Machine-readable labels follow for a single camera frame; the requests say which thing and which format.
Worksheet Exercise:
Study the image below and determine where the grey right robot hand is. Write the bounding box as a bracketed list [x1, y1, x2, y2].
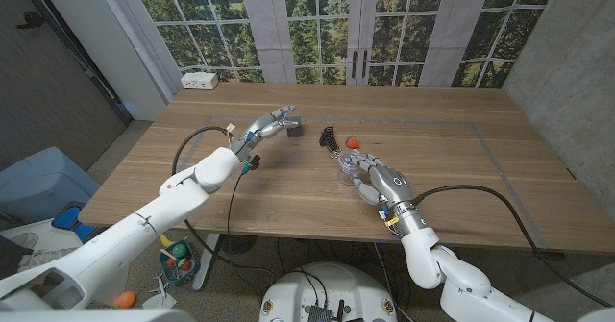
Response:
[345, 151, 414, 211]

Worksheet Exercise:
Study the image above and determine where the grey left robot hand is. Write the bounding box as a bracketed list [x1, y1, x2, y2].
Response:
[230, 104, 300, 162]

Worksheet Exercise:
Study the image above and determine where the clear glass hinged jar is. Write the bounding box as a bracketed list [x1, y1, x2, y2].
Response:
[337, 148, 367, 186]

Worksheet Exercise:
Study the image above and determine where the black hair claw clip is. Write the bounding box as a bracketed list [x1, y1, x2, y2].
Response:
[318, 126, 340, 155]

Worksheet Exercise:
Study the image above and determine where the white robot shoulder bar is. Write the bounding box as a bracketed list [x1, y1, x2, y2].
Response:
[0, 309, 193, 322]

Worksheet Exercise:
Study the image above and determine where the dark grey cube block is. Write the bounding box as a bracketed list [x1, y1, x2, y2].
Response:
[286, 115, 305, 138]

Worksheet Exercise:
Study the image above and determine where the white power strip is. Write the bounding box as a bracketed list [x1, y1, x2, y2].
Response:
[180, 71, 219, 91]

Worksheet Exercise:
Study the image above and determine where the printed window forest backdrop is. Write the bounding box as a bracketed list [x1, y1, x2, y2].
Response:
[103, 0, 563, 90]

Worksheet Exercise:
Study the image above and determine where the white round robot torso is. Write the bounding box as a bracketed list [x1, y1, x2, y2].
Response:
[258, 261, 399, 322]

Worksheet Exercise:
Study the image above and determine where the black round vent disc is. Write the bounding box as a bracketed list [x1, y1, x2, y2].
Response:
[219, 234, 258, 256]

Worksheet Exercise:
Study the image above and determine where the white table leg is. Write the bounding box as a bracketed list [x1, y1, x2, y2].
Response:
[192, 233, 221, 292]

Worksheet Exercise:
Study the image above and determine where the basket of colourful toys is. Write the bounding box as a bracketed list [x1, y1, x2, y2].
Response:
[160, 234, 202, 287]

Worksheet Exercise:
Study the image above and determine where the white toy airplane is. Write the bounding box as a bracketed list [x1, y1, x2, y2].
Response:
[142, 272, 178, 310]

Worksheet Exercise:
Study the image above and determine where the orange ball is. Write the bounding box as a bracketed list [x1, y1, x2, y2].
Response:
[116, 290, 137, 310]

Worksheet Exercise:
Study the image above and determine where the blue grey plastic bin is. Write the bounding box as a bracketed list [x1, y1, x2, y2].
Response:
[0, 146, 101, 225]

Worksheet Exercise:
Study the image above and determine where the white floor platform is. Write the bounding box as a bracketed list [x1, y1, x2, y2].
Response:
[0, 218, 116, 265]

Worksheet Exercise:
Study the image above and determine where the grey white sneaker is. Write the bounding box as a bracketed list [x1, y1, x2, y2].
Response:
[18, 247, 82, 271]
[9, 232, 39, 251]

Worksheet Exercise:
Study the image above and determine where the person dark trouser leg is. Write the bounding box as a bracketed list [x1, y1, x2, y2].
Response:
[0, 248, 35, 280]

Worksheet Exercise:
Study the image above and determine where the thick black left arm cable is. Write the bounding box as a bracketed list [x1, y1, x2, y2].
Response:
[171, 125, 235, 177]

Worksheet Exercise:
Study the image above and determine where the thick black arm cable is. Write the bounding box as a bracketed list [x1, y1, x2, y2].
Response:
[411, 184, 615, 309]
[171, 125, 235, 177]

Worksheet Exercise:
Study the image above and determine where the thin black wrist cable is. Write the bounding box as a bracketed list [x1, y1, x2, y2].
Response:
[226, 166, 252, 263]

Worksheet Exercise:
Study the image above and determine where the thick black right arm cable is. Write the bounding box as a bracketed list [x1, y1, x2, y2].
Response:
[411, 184, 615, 309]

